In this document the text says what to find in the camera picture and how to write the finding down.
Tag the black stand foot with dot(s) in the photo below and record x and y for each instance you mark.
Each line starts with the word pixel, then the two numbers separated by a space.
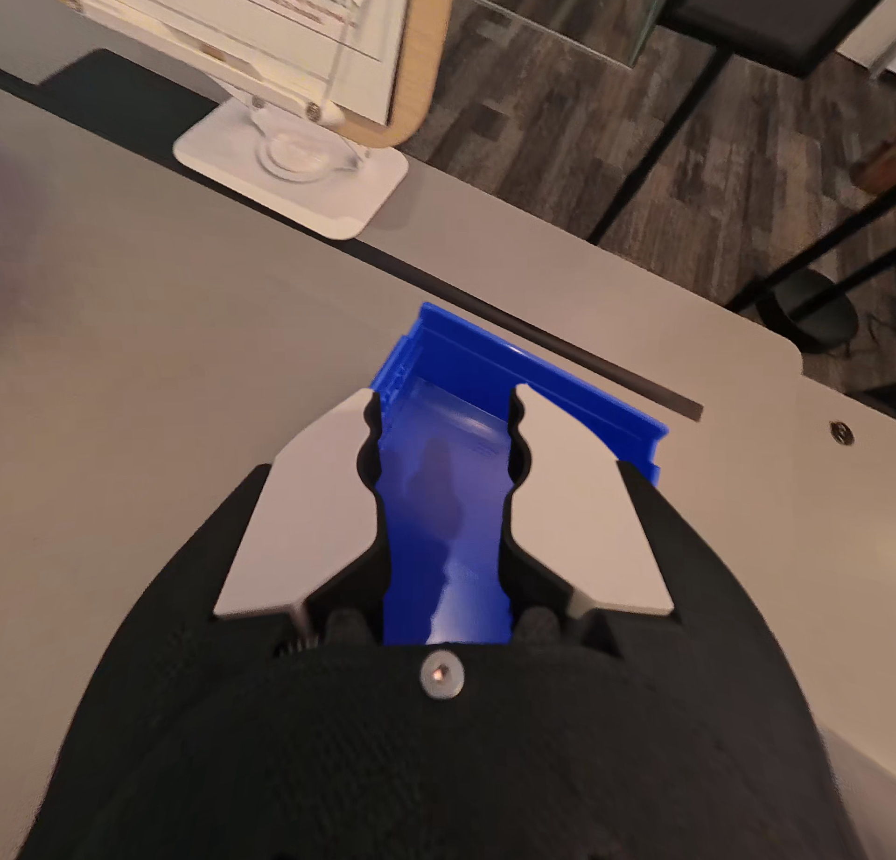
pixel 658 149

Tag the glass panel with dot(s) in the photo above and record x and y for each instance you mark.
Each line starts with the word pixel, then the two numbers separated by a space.
pixel 560 6

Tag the black framed display panel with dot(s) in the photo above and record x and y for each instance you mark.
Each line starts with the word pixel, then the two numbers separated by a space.
pixel 770 6

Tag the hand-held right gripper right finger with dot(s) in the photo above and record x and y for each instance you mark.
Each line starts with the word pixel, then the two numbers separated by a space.
pixel 581 517

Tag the printed instruction sheet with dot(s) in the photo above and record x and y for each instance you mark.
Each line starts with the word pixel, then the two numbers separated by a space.
pixel 280 20

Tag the wooden display board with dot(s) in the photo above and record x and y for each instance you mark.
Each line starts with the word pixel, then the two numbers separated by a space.
pixel 420 48

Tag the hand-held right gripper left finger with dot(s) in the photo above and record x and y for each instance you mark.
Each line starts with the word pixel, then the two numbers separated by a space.
pixel 301 517

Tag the dark stand base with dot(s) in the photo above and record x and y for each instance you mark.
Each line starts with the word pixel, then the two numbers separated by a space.
pixel 815 310

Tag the blue plastic bin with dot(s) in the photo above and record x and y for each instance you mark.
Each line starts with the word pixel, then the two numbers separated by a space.
pixel 448 524

